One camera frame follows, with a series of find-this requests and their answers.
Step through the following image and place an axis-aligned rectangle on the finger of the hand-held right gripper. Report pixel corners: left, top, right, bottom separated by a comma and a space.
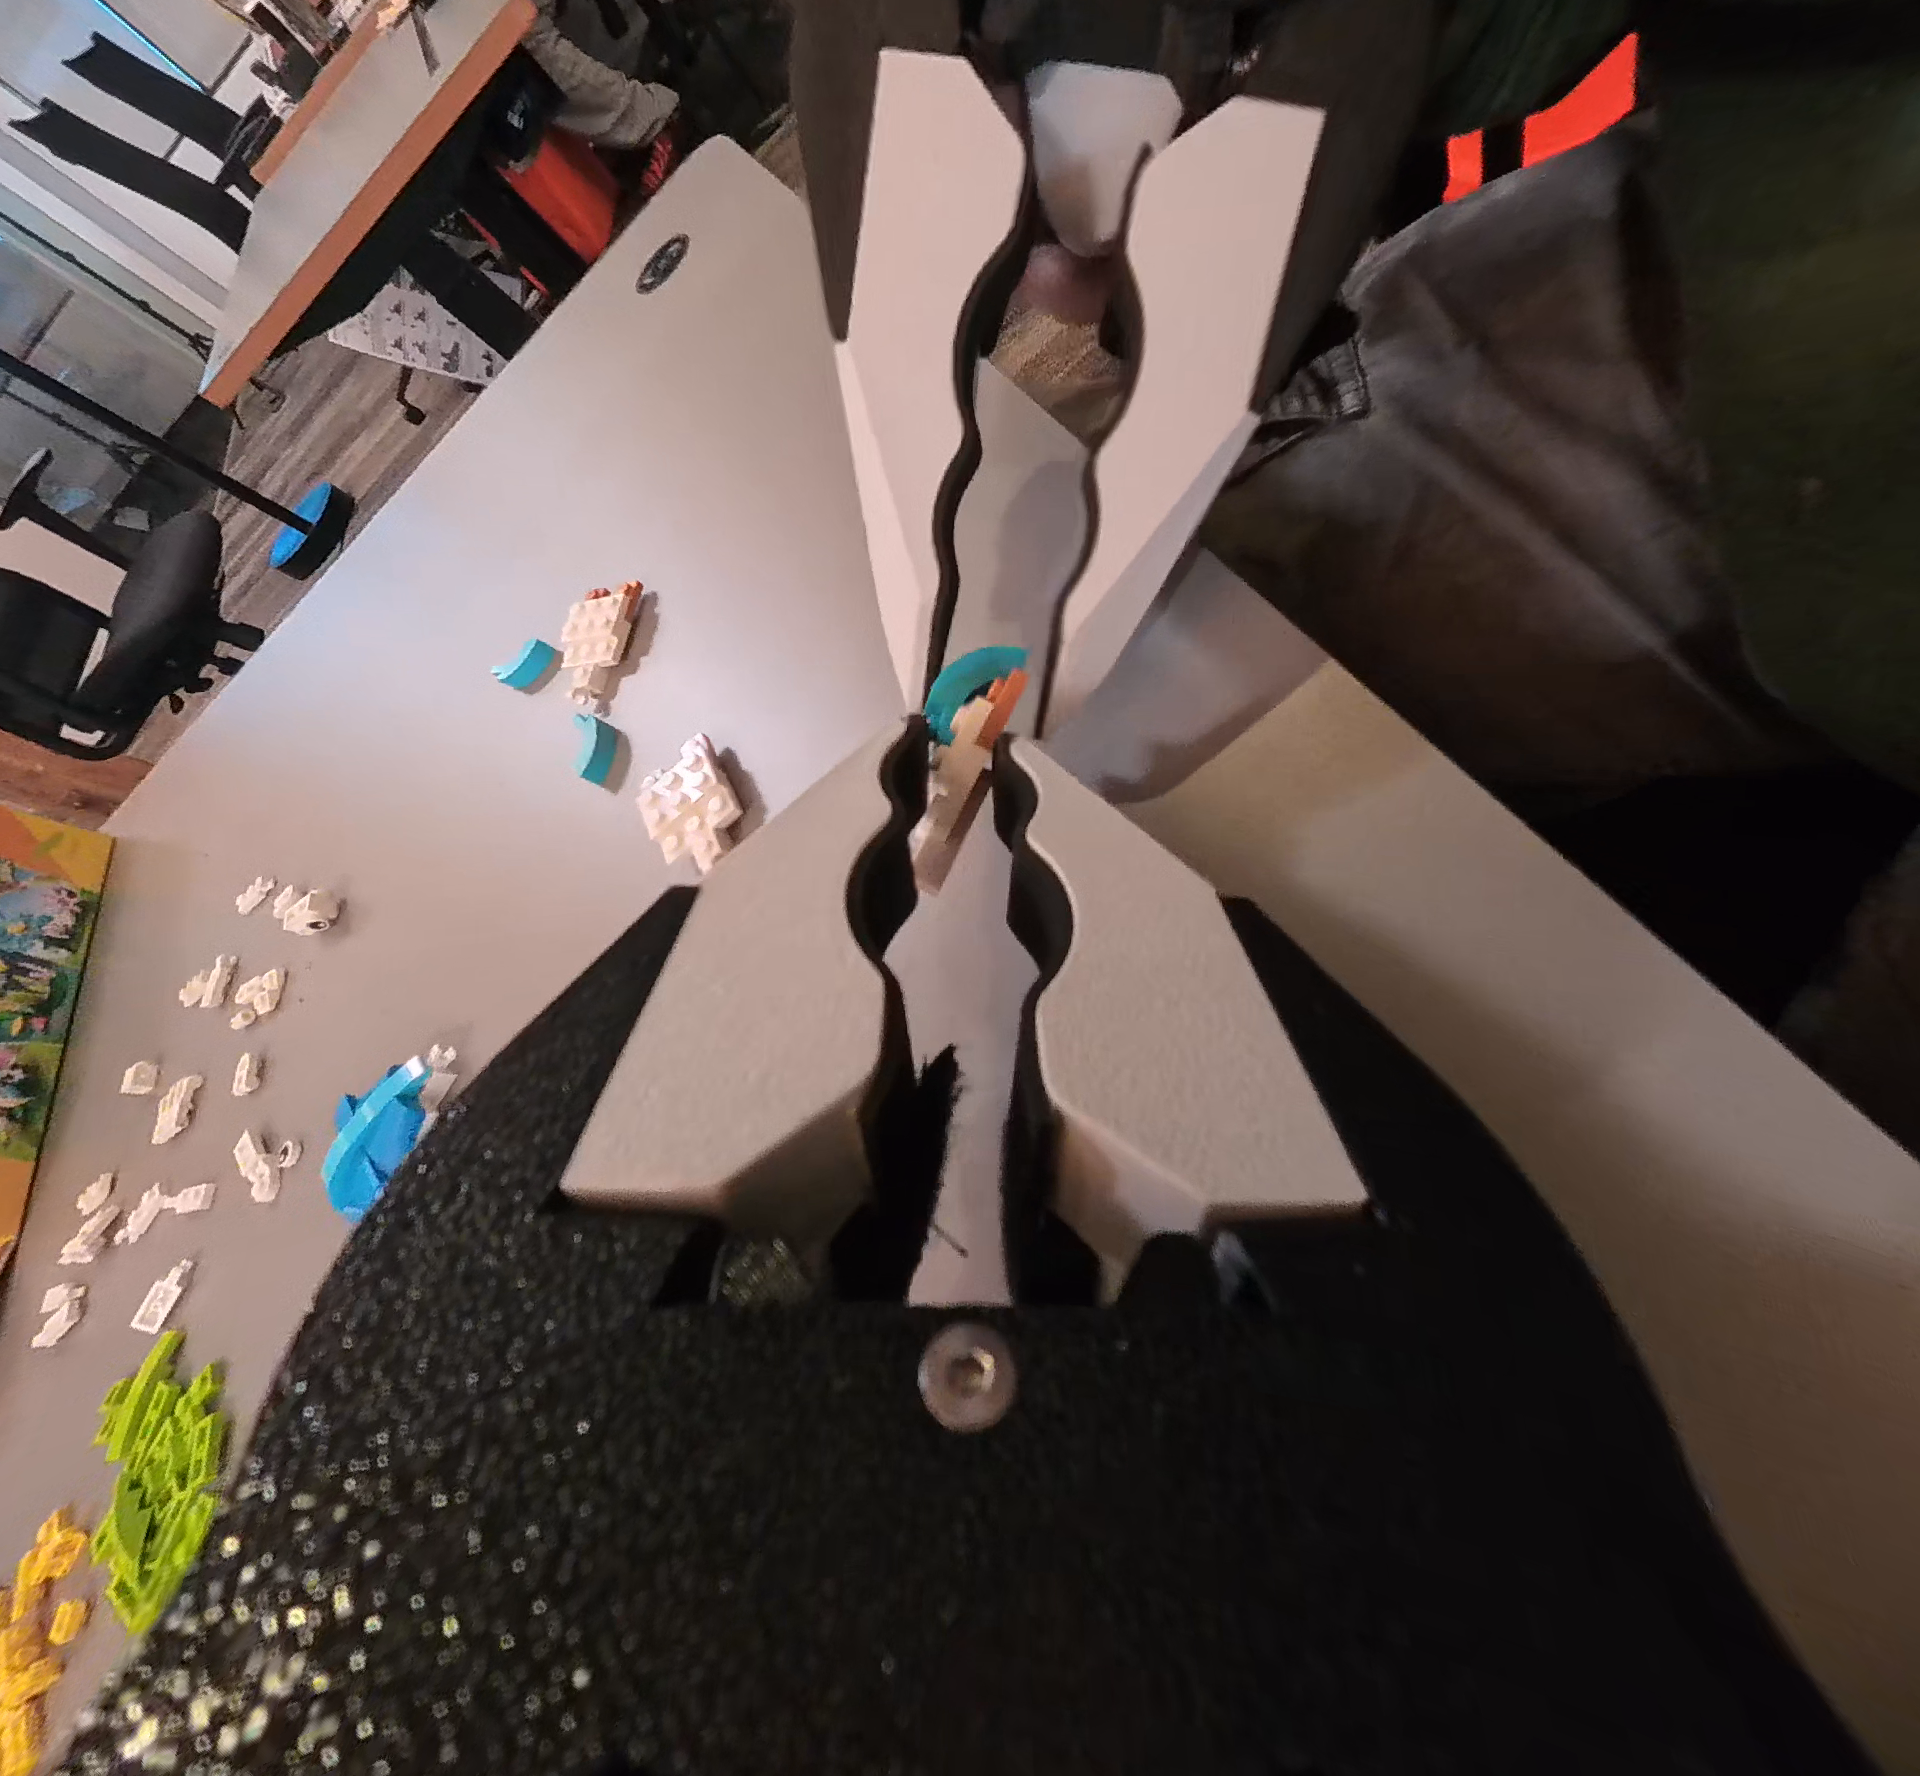
817, 44, 1045, 719
1035, 99, 1332, 747

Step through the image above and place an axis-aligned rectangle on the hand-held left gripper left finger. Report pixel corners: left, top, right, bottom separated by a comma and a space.
557, 713, 936, 1265

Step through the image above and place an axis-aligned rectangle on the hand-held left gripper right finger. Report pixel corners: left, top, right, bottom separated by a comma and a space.
993, 735, 1373, 1278

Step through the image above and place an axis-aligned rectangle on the small white teal brick model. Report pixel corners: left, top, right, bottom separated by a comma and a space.
907, 646, 1035, 898

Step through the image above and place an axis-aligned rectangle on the colourful toy set box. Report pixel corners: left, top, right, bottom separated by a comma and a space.
0, 802, 117, 1275

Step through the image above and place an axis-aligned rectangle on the person's grey trousers leg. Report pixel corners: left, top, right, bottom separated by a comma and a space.
1197, 136, 1793, 794

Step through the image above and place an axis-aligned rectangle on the orange red bag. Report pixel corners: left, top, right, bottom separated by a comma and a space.
519, 128, 628, 264

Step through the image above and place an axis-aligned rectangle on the blue toy brick model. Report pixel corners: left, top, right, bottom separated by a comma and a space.
321, 1048, 462, 1221

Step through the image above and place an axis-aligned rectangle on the white orange toy brick model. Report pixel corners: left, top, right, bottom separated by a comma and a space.
557, 583, 657, 699

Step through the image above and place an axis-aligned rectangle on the printed white sheet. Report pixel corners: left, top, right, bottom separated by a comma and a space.
332, 280, 504, 388

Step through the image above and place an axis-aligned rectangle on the grey desk with orange edge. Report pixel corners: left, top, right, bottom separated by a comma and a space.
200, 0, 548, 412

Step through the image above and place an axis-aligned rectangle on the heap of white bricks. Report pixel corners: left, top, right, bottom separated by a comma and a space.
29, 872, 346, 1354

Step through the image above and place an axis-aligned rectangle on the black pole with blue base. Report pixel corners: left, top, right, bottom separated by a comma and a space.
0, 351, 358, 583

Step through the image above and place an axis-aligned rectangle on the black office chair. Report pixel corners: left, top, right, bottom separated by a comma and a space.
0, 450, 268, 761

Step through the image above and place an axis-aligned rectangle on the heap of green bricks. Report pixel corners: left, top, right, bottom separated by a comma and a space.
88, 1331, 234, 1637

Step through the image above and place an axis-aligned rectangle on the heap of yellow bricks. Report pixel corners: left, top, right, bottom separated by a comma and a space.
0, 1507, 94, 1769

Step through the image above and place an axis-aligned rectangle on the orange red strap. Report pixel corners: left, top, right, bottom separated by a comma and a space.
1442, 31, 1641, 206

